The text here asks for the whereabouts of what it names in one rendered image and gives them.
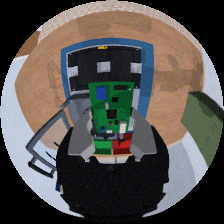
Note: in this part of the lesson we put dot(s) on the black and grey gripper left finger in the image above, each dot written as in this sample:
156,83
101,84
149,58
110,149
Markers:
76,147

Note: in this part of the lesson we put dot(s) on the red bin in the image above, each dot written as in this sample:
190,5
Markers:
124,147

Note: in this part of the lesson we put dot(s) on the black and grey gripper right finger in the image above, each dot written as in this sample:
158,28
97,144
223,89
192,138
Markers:
147,145

